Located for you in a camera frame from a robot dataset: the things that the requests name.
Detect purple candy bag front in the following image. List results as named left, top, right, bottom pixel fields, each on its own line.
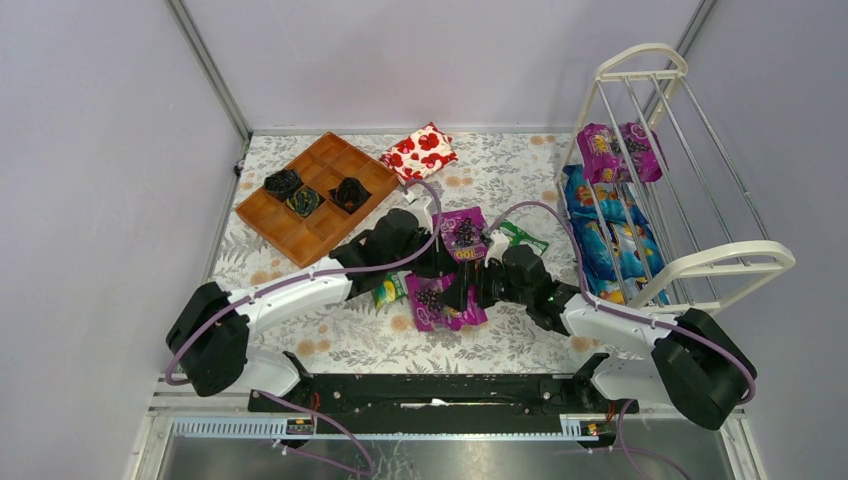
left=404, top=273, right=488, bottom=332

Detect purple candy bag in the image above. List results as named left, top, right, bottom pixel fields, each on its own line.
left=404, top=273, right=488, bottom=332
left=435, top=206, right=488, bottom=263

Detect purple candy bag carried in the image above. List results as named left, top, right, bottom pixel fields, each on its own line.
left=577, top=122, right=663, bottom=184

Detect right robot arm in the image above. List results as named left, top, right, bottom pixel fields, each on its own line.
left=437, top=246, right=756, bottom=430

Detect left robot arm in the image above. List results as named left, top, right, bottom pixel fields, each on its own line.
left=165, top=208, right=444, bottom=397

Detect purple candy bag top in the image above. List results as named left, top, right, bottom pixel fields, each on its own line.
left=435, top=206, right=488, bottom=263

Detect green candy bag left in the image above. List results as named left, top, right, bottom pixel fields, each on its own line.
left=371, top=271, right=409, bottom=310

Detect green candy bag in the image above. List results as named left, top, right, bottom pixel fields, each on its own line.
left=371, top=271, right=409, bottom=310
left=498, top=220, right=549, bottom=256

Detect green candy bag right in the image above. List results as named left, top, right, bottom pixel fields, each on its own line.
left=498, top=220, right=549, bottom=256

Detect lower blue candy bag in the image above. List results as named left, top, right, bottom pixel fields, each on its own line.
left=570, top=216, right=665, bottom=305

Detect blue candy bag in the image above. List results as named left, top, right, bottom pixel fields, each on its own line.
left=570, top=216, right=665, bottom=305
left=563, top=164, right=647, bottom=225

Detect upper blue candy bag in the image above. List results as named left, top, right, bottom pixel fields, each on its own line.
left=563, top=164, right=647, bottom=225

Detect white metal shelf rack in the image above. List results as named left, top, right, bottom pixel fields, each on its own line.
left=555, top=43, right=796, bottom=314

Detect black orange rolled cloth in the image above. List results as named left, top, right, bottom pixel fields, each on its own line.
left=329, top=177, right=371, bottom=214

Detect red floral folded cloth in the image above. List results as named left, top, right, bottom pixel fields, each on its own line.
left=378, top=122, right=458, bottom=185

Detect wooden compartment tray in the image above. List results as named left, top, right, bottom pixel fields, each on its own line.
left=236, top=132, right=399, bottom=267

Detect black yellow rolled cloth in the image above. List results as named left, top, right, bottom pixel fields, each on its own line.
left=284, top=186, right=325, bottom=219

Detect black rolled cloth left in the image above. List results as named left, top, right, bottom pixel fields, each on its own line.
left=263, top=169, right=303, bottom=202

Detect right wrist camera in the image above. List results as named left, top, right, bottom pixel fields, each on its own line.
left=484, top=229, right=510, bottom=267

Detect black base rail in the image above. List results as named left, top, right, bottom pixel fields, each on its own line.
left=248, top=366, right=639, bottom=435

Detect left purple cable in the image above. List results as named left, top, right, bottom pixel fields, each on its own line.
left=163, top=178, right=444, bottom=388

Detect purple cable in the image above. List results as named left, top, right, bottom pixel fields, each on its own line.
left=486, top=200, right=758, bottom=407
left=163, top=178, right=444, bottom=388

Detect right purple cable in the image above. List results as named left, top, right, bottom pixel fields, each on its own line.
left=486, top=200, right=758, bottom=407

